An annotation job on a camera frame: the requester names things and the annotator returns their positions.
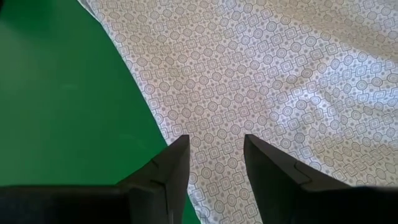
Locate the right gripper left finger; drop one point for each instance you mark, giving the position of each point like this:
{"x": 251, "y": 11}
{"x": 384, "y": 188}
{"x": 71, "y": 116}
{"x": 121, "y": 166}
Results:
{"x": 168, "y": 174}

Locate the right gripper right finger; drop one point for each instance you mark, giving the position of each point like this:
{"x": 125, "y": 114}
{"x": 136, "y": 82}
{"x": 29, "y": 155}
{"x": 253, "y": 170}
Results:
{"x": 273, "y": 174}

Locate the white patterned shirt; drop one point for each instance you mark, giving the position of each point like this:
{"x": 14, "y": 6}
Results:
{"x": 264, "y": 77}

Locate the green table mat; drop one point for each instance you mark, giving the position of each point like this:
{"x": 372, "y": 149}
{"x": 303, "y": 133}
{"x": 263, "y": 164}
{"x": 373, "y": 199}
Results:
{"x": 62, "y": 109}

